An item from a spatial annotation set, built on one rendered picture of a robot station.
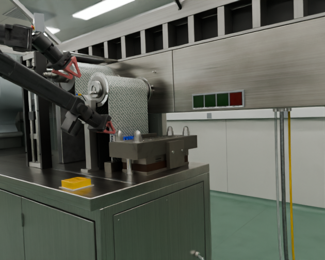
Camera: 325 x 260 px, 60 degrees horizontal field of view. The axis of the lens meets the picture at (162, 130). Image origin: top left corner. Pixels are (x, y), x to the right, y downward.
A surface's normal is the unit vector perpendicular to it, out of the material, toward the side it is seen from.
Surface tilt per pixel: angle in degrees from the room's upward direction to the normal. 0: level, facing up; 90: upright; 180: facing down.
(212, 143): 90
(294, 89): 90
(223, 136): 90
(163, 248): 90
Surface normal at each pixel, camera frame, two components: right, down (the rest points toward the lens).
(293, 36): -0.64, 0.07
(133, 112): 0.77, 0.00
